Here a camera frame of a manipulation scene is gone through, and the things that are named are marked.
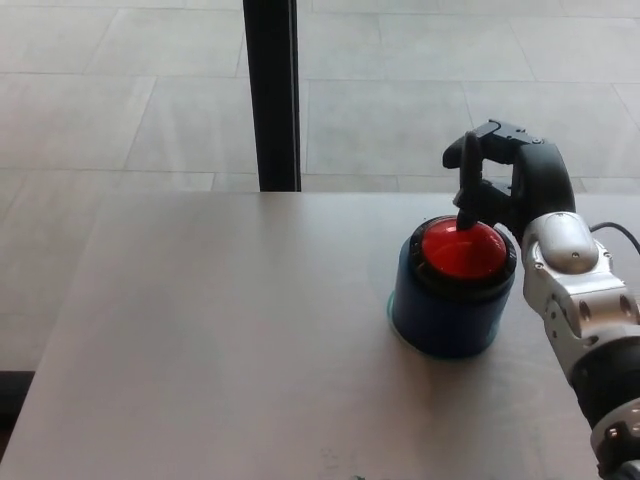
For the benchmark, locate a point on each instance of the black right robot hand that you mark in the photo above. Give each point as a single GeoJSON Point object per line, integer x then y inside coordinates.
{"type": "Point", "coordinates": [542, 175]}

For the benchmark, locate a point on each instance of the red dome button blue base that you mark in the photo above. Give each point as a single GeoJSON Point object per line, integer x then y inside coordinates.
{"type": "Point", "coordinates": [450, 310]}

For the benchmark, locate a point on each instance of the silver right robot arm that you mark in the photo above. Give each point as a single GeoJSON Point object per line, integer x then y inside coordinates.
{"type": "Point", "coordinates": [580, 285]}

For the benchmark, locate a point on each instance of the black vertical post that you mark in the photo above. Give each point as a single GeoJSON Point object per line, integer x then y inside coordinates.
{"type": "Point", "coordinates": [272, 95]}

